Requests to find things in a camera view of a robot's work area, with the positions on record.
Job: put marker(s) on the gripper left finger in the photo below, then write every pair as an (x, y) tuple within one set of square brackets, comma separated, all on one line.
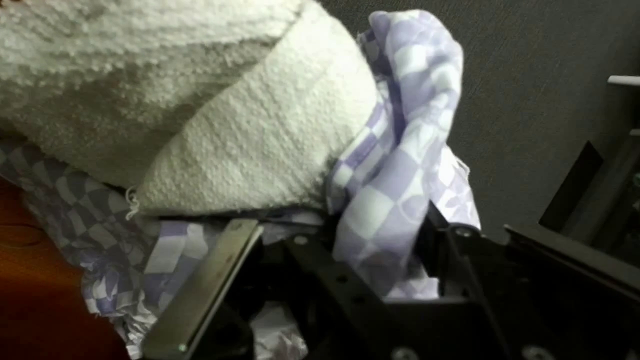
[(205, 290)]

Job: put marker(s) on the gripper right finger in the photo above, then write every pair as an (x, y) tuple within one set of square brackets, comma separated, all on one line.
[(550, 310)]

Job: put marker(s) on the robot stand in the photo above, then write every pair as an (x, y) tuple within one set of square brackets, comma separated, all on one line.
[(595, 200)]

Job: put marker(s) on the white terry towel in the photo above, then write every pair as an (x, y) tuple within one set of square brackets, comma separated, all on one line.
[(210, 100)]

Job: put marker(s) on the purple white checkered cloth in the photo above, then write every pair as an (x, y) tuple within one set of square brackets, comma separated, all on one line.
[(400, 175)]

